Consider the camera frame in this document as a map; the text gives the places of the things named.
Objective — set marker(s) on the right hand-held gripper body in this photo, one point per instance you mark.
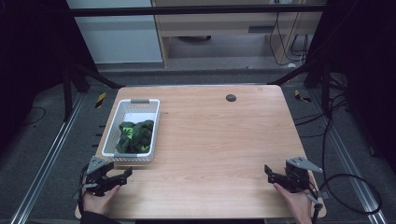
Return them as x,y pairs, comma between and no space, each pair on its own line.
297,175

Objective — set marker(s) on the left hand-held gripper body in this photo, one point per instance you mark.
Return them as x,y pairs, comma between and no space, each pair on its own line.
97,177

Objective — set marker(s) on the dark green cloth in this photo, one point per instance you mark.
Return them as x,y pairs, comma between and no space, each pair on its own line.
137,137

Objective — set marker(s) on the white plastic basket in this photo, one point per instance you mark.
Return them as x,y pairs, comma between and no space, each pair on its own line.
132,107

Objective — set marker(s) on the person's left hand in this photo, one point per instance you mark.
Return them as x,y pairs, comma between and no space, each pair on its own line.
98,202

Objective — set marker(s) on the person's right hand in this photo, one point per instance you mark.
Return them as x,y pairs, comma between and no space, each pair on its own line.
295,203

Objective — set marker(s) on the yellow black striped tape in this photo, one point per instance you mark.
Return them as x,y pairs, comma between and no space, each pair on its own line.
100,100
299,95

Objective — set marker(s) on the round grey table grommet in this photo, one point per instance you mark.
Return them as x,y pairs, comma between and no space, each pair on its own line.
231,98

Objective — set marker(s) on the black metal stand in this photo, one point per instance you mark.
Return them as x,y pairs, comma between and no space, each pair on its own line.
325,87
67,93

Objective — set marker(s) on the white cabinet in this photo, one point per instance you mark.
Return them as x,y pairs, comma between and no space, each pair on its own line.
118,40

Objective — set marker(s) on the dark curtain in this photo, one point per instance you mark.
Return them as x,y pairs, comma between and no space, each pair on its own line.
367,62
28,62

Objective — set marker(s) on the aluminium floor rail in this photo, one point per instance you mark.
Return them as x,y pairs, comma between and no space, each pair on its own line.
46,168
348,161

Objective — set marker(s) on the black horizontal frame bar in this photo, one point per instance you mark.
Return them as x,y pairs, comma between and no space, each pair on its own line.
186,10

